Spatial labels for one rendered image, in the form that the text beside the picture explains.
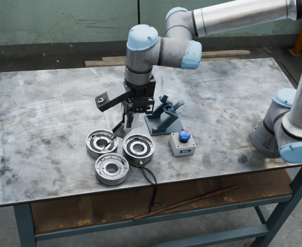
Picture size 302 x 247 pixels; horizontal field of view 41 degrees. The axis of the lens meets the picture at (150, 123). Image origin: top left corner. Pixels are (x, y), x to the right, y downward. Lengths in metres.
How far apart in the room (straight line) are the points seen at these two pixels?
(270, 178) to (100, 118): 0.76
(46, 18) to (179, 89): 1.47
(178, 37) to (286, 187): 0.93
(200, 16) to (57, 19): 1.85
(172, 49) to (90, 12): 1.88
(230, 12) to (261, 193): 0.83
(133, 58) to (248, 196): 0.86
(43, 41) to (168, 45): 2.01
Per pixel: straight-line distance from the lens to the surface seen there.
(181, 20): 1.16
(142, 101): 1.17
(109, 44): 3.07
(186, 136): 1.37
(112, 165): 1.32
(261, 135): 1.49
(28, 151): 1.39
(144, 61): 1.06
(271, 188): 1.76
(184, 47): 1.06
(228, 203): 1.66
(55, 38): 2.99
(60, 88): 1.59
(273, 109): 1.42
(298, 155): 1.33
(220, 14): 1.15
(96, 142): 1.36
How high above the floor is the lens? 1.86
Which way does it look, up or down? 45 degrees down
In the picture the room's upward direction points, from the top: 11 degrees clockwise
